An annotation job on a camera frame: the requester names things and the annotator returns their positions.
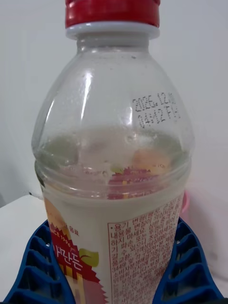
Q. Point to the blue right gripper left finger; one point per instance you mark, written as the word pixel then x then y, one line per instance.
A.
pixel 38 268

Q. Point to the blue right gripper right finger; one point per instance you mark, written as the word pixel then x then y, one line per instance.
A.
pixel 187 266

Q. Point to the clear bottle with red cap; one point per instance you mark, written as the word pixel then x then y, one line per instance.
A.
pixel 111 142

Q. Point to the pink plastic bin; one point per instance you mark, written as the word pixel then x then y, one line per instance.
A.
pixel 185 204

